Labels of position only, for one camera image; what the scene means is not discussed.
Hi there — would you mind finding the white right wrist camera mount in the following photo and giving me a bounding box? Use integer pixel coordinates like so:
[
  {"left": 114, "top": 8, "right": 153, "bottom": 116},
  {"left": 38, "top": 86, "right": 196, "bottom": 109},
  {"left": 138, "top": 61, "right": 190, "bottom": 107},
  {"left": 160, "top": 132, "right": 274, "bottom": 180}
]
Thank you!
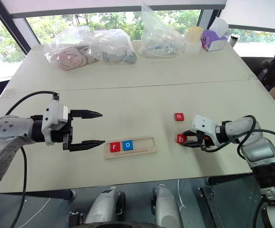
[{"left": 191, "top": 114, "right": 221, "bottom": 147}]

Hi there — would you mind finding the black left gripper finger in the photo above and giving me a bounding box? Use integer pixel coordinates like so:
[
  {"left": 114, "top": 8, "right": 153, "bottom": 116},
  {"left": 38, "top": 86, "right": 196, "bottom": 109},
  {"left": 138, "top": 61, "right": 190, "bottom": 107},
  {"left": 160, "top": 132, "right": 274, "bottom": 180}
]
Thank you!
[
  {"left": 70, "top": 109, "right": 103, "bottom": 120},
  {"left": 69, "top": 140, "right": 106, "bottom": 152}
]

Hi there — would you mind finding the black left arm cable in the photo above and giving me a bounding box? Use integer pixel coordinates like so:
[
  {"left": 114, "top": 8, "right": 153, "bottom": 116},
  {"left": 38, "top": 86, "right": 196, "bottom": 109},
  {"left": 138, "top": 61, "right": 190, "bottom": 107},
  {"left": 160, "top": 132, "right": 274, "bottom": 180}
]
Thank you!
[{"left": 5, "top": 91, "right": 60, "bottom": 228}]

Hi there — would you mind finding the tall clear plastic bag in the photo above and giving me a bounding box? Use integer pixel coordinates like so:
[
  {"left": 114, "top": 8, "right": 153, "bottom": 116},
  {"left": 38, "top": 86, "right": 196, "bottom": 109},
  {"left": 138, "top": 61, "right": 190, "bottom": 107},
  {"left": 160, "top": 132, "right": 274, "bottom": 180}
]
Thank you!
[{"left": 138, "top": 3, "right": 187, "bottom": 58}]

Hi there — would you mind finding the dark window pillar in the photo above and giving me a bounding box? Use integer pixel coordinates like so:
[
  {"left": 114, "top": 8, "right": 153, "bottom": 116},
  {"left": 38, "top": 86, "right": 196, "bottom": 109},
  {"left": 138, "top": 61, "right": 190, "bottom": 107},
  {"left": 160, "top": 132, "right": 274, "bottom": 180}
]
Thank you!
[{"left": 0, "top": 0, "right": 31, "bottom": 54}]

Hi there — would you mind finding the wooden letter tray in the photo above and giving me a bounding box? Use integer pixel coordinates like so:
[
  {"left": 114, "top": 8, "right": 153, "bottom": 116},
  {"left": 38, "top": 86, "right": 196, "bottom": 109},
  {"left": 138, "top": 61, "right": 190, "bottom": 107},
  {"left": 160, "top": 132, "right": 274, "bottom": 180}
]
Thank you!
[{"left": 103, "top": 135, "right": 158, "bottom": 160}]

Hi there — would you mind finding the blue letter o block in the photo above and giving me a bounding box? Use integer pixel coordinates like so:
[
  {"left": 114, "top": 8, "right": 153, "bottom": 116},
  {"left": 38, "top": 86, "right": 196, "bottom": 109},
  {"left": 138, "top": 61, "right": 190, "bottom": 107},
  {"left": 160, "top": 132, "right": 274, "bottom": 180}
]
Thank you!
[{"left": 121, "top": 140, "right": 134, "bottom": 152}]

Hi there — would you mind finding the plastic bag with grey items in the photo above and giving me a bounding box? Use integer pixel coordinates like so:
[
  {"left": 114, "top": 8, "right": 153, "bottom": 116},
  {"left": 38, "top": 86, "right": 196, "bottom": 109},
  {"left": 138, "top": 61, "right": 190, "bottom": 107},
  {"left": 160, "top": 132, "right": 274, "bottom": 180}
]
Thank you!
[{"left": 89, "top": 28, "right": 138, "bottom": 65}]

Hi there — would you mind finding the thin white cord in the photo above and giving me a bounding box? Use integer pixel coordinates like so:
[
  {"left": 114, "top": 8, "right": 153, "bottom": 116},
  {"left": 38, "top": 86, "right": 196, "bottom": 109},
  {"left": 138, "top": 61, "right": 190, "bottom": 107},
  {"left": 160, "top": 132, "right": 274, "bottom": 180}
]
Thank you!
[{"left": 177, "top": 179, "right": 186, "bottom": 216}]

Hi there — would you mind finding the translucent white container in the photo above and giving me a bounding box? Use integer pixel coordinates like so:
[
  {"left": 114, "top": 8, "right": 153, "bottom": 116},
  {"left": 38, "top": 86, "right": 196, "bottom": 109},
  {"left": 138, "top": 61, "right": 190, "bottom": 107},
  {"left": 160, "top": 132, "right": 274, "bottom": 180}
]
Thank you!
[{"left": 184, "top": 40, "right": 203, "bottom": 55}]

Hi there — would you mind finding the black metal bracket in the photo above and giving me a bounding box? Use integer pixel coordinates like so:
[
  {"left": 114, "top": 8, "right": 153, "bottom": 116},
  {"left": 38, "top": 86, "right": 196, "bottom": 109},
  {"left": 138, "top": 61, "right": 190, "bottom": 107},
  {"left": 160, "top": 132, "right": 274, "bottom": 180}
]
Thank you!
[{"left": 67, "top": 210, "right": 85, "bottom": 227}]

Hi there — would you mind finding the black table frame bar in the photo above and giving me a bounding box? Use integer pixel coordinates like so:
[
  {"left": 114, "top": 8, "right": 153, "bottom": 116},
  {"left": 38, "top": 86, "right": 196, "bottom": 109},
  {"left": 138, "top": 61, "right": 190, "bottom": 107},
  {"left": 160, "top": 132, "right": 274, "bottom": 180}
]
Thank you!
[{"left": 197, "top": 186, "right": 222, "bottom": 228}]

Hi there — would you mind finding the red letter r block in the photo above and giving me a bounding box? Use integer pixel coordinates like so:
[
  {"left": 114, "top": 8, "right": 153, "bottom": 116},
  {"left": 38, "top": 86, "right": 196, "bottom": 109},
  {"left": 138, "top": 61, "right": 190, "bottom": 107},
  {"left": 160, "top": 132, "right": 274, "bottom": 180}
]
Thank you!
[{"left": 109, "top": 142, "right": 122, "bottom": 153}]

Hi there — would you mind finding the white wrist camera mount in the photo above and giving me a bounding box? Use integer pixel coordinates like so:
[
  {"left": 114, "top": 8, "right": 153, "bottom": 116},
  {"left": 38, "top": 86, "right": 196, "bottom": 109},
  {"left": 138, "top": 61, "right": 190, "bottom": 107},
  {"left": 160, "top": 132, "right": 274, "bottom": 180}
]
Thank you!
[
  {"left": 41, "top": 100, "right": 69, "bottom": 146},
  {"left": 191, "top": 114, "right": 221, "bottom": 147}
]

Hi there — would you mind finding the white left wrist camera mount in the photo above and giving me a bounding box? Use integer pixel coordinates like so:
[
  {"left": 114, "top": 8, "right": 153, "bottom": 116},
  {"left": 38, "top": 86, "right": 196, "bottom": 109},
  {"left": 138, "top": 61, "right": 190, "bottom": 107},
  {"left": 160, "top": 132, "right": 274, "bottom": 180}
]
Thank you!
[{"left": 41, "top": 100, "right": 69, "bottom": 146}]

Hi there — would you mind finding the silver rounded robot shell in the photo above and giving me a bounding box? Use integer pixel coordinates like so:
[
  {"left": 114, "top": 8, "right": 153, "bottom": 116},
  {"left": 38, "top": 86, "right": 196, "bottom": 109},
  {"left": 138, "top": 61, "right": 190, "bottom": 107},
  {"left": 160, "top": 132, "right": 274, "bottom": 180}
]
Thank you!
[
  {"left": 83, "top": 186, "right": 127, "bottom": 225},
  {"left": 150, "top": 183, "right": 184, "bottom": 228}
]

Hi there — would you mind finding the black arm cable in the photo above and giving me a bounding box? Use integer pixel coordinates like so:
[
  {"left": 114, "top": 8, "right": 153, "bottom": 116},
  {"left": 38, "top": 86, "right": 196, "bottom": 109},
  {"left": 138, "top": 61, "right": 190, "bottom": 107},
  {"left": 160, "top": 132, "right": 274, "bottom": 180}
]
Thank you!
[
  {"left": 5, "top": 91, "right": 60, "bottom": 228},
  {"left": 200, "top": 115, "right": 275, "bottom": 161}
]

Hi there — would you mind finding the plastic bag with pink plush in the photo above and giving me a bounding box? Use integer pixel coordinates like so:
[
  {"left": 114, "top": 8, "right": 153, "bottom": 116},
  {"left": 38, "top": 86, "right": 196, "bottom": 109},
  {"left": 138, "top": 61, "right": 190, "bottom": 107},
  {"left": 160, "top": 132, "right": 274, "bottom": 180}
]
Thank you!
[{"left": 44, "top": 25, "right": 100, "bottom": 72}]

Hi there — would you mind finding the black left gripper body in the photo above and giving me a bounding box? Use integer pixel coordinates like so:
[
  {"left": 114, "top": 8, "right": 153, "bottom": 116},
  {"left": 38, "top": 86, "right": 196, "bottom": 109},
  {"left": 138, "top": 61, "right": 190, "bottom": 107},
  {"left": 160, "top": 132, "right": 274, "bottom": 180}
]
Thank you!
[{"left": 49, "top": 110, "right": 74, "bottom": 151}]

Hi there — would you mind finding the red letter b block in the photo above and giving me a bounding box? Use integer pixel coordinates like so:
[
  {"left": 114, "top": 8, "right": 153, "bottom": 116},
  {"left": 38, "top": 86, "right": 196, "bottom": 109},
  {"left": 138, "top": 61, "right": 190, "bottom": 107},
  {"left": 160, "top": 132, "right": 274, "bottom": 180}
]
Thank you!
[{"left": 175, "top": 133, "right": 188, "bottom": 144}]

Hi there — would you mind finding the purple tissue box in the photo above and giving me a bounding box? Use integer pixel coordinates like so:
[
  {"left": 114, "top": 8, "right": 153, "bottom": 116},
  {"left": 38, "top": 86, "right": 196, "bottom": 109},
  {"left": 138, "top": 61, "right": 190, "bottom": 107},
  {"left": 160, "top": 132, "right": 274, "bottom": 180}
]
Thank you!
[{"left": 200, "top": 17, "right": 229, "bottom": 53}]

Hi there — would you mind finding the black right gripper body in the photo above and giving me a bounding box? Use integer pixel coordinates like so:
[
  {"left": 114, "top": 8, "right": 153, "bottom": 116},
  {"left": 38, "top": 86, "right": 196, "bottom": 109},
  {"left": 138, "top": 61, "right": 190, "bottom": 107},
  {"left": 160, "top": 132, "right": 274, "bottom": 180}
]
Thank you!
[{"left": 194, "top": 130, "right": 216, "bottom": 151}]

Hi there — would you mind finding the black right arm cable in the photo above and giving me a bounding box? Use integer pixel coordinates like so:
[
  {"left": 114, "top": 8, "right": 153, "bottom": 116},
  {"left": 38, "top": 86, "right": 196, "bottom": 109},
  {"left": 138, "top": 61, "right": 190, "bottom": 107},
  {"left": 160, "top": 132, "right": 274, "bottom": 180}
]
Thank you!
[{"left": 200, "top": 115, "right": 275, "bottom": 161}]

